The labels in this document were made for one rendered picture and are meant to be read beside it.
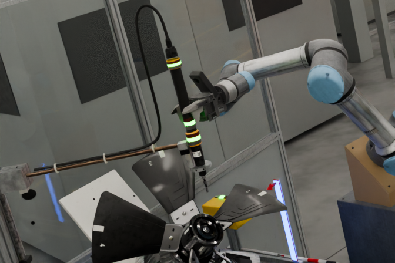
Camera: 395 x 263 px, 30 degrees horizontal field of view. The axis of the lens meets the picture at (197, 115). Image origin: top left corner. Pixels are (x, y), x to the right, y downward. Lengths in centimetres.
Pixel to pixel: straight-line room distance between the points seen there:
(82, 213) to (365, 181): 103
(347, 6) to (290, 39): 246
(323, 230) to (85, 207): 268
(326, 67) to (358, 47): 673
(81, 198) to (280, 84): 419
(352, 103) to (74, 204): 99
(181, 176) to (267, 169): 138
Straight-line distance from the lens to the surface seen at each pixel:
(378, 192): 277
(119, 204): 227
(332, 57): 240
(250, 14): 370
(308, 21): 681
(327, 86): 235
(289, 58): 252
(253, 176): 370
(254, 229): 374
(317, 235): 495
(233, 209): 251
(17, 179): 249
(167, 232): 234
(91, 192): 260
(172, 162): 250
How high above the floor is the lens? 216
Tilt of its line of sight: 15 degrees down
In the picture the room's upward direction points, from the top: 14 degrees counter-clockwise
